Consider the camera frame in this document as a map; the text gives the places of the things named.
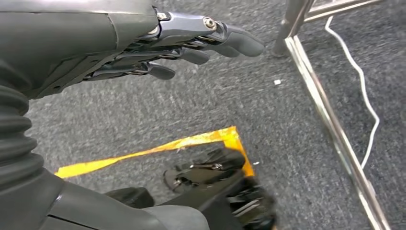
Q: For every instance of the steel workbench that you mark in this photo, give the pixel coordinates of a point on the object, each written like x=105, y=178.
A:
x=321, y=104

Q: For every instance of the black robot foot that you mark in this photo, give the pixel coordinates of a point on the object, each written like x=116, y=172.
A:
x=203, y=171

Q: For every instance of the yellow floor tape square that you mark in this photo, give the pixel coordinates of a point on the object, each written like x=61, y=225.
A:
x=127, y=157

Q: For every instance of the black robot leg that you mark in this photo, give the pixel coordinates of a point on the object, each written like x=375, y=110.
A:
x=222, y=203

